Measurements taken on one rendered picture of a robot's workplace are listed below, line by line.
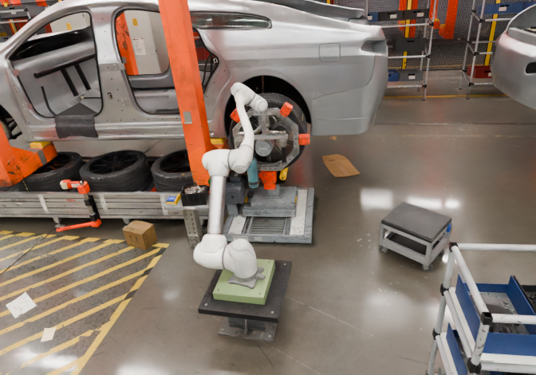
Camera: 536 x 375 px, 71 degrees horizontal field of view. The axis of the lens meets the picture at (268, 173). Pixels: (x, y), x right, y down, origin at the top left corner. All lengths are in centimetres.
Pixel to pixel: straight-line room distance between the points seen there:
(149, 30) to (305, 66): 491
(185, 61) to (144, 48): 501
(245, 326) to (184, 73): 182
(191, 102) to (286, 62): 88
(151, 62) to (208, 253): 590
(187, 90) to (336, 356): 208
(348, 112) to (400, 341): 184
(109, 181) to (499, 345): 329
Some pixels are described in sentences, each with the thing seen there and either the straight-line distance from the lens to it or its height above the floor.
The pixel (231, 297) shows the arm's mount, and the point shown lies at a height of 34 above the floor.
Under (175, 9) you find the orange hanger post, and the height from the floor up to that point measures 190.
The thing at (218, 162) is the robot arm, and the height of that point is 103.
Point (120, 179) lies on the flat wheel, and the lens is 388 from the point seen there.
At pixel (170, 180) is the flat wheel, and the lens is 357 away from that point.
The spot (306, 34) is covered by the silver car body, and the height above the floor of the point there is 162.
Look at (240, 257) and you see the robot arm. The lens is 229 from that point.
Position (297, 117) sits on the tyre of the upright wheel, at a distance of 309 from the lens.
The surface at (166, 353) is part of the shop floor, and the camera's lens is 270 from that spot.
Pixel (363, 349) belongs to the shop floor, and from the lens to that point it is 258.
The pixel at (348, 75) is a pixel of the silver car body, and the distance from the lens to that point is 328.
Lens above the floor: 204
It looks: 27 degrees down
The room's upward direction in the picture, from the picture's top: 5 degrees counter-clockwise
